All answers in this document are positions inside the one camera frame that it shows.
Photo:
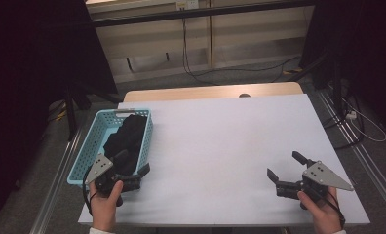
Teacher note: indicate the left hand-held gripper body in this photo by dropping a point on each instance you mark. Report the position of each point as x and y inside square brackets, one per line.
[100, 169]

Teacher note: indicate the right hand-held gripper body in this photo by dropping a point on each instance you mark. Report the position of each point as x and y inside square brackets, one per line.
[321, 177]

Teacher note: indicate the black shorts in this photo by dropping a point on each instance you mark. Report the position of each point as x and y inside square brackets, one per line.
[129, 136]

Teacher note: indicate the light blue plastic basket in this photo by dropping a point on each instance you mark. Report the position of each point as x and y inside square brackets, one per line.
[93, 146]

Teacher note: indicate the person's right hand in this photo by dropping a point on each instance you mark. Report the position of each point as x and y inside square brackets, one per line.
[326, 214]

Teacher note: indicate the person's left hand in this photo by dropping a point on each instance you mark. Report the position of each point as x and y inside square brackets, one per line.
[103, 211]

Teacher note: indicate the black stand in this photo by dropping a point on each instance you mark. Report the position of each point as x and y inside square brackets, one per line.
[336, 81]
[71, 117]

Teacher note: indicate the wooden table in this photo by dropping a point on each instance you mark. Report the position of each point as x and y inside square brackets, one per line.
[181, 94]

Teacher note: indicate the dark round table grommet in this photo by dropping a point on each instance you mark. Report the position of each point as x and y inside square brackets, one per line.
[244, 95]

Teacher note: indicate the wide black curtain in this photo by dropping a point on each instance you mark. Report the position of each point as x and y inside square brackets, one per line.
[25, 65]

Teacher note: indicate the narrow black curtain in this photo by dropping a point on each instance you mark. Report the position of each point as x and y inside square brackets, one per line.
[369, 48]

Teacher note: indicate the beige wooden cabinet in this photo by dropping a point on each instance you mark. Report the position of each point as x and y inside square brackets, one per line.
[252, 39]

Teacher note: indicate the black horizontal bar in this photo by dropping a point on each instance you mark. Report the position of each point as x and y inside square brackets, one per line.
[197, 13]

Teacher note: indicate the metal floor rail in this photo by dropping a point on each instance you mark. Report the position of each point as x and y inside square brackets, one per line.
[374, 174]
[53, 191]

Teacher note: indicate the white wall socket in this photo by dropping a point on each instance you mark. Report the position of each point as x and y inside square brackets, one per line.
[187, 4]

